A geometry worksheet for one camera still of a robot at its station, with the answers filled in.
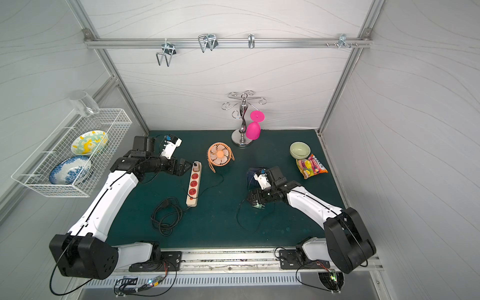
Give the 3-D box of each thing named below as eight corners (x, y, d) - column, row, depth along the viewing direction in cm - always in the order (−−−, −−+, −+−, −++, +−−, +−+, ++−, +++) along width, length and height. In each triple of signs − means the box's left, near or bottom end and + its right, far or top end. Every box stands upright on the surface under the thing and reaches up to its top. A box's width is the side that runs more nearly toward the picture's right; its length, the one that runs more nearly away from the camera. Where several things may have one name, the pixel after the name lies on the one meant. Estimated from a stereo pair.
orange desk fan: (214, 174, 101) (211, 162, 93) (205, 161, 106) (202, 149, 98) (235, 162, 106) (234, 150, 98) (225, 150, 112) (224, 138, 103)
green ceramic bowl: (290, 161, 107) (292, 156, 103) (287, 147, 114) (289, 141, 110) (310, 161, 107) (312, 156, 103) (306, 147, 114) (308, 141, 110)
